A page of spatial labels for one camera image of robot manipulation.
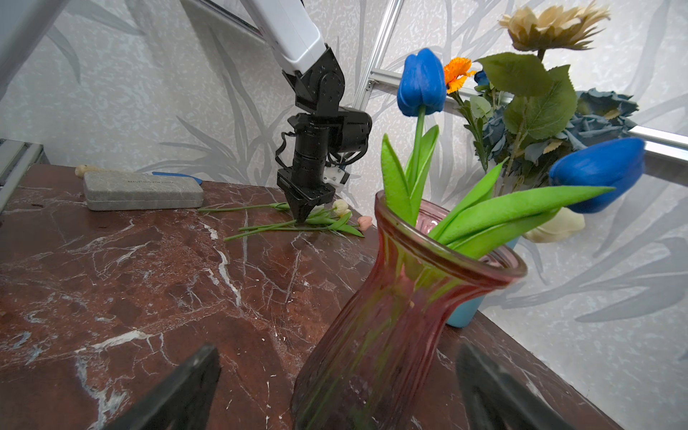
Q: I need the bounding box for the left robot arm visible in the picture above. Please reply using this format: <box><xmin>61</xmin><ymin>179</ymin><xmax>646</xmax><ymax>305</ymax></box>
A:
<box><xmin>1</xmin><ymin>1</ymin><xmax>372</xmax><ymax>224</ymax></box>

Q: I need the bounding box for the white blue-tinted tulip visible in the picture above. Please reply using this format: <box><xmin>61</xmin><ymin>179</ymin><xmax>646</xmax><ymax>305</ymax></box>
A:
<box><xmin>197</xmin><ymin>202</ymin><xmax>290</xmax><ymax>213</ymax></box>

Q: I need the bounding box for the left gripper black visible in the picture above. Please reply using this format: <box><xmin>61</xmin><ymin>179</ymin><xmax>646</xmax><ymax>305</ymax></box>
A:
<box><xmin>277</xmin><ymin>168</ymin><xmax>335</xmax><ymax>223</ymax></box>

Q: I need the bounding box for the orange marigold flower stem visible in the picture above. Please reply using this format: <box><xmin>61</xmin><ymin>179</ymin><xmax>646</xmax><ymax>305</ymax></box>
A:
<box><xmin>444</xmin><ymin>57</ymin><xmax>488</xmax><ymax>172</ymax></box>

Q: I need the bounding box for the pale yellow tulip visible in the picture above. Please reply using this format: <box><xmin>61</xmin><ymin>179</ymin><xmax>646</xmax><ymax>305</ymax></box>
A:
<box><xmin>239</xmin><ymin>199</ymin><xmax>351</xmax><ymax>233</ymax></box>

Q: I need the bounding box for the blue hand shovel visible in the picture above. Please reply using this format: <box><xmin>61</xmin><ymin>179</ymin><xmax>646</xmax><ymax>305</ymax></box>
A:
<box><xmin>152</xmin><ymin>171</ymin><xmax>204</xmax><ymax>186</ymax></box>

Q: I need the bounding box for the teal cylindrical vase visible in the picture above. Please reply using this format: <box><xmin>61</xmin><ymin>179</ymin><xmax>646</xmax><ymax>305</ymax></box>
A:
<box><xmin>445</xmin><ymin>235</ymin><xmax>521</xmax><ymax>330</ymax></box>

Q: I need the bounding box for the cream white tulip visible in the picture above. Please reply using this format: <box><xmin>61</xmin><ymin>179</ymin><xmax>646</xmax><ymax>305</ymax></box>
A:
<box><xmin>522</xmin><ymin>208</ymin><xmax>585</xmax><ymax>243</ymax></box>

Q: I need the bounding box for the beige sunflower stem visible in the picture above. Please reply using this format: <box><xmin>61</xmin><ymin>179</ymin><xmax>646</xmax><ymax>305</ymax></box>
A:
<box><xmin>478</xmin><ymin>1</ymin><xmax>611</xmax><ymax>195</ymax></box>

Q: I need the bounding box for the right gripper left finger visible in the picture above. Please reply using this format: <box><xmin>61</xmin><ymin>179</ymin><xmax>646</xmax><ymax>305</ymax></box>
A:
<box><xmin>106</xmin><ymin>345</ymin><xmax>221</xmax><ymax>429</ymax></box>

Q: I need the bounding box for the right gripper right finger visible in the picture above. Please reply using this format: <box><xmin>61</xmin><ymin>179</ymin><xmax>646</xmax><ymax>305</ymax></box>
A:
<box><xmin>455</xmin><ymin>344</ymin><xmax>573</xmax><ymax>430</ymax></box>

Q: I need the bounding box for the red glass vase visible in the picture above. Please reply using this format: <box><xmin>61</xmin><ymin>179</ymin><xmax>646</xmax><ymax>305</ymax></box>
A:
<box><xmin>291</xmin><ymin>193</ymin><xmax>527</xmax><ymax>429</ymax></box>

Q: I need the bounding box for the light blue rose bouquet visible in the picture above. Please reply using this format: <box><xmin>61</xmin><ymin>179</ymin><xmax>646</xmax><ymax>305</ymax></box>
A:
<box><xmin>484</xmin><ymin>88</ymin><xmax>638</xmax><ymax>190</ymax></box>

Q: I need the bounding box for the blue tulip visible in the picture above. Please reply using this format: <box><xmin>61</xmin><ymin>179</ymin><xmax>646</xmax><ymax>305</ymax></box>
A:
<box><xmin>381</xmin><ymin>48</ymin><xmax>446</xmax><ymax>227</ymax></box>
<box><xmin>428</xmin><ymin>137</ymin><xmax>646</xmax><ymax>259</ymax></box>

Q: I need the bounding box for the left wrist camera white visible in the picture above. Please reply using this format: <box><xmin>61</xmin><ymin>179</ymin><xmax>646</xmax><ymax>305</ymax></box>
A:
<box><xmin>323</xmin><ymin>166</ymin><xmax>350</xmax><ymax>187</ymax></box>

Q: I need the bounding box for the dark blue rose stem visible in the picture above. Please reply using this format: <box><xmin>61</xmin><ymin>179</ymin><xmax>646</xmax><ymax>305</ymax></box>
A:
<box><xmin>473</xmin><ymin>71</ymin><xmax>490</xmax><ymax>91</ymax></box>

